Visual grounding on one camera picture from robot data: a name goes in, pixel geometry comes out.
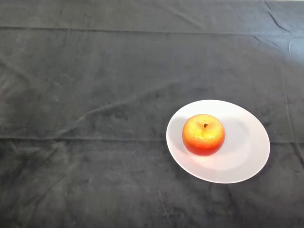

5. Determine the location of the black cloth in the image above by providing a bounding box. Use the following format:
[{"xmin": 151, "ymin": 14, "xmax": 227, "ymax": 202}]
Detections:
[{"xmin": 0, "ymin": 0, "xmax": 304, "ymax": 228}]

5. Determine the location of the red yellow apple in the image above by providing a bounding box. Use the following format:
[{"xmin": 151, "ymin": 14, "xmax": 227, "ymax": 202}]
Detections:
[{"xmin": 182, "ymin": 114, "xmax": 226, "ymax": 157}]

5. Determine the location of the white round plate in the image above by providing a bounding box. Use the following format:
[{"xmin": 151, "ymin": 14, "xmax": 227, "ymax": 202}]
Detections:
[{"xmin": 166, "ymin": 99, "xmax": 271, "ymax": 184}]

